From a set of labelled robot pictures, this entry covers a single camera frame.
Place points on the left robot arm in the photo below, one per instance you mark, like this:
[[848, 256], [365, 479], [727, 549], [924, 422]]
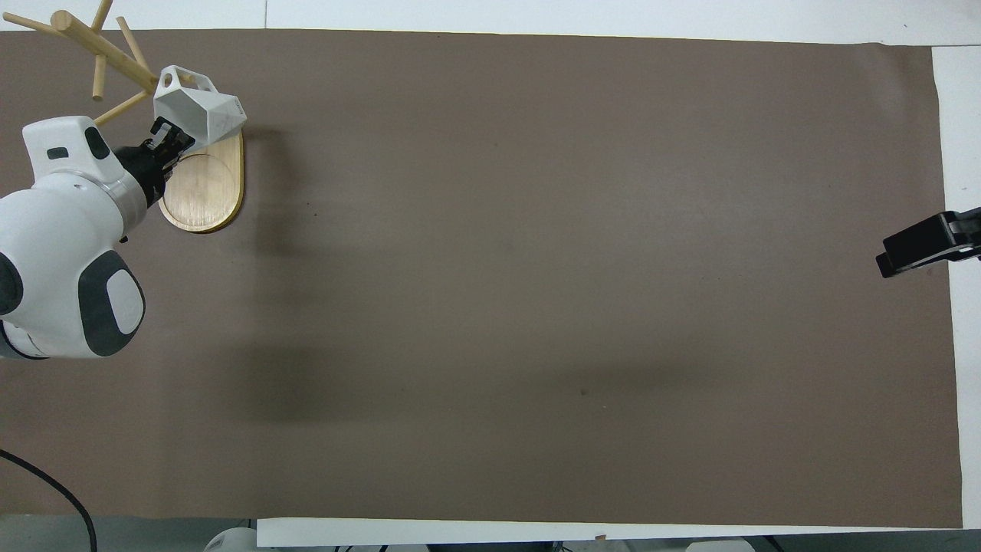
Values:
[[65, 253]]

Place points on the white faceted cup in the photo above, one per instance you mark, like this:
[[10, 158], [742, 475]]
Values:
[[201, 107]]

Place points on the wooden cup rack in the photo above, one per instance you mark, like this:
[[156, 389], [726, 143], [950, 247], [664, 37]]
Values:
[[204, 190]]

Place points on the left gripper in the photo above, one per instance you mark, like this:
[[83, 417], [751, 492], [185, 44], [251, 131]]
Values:
[[146, 169]]

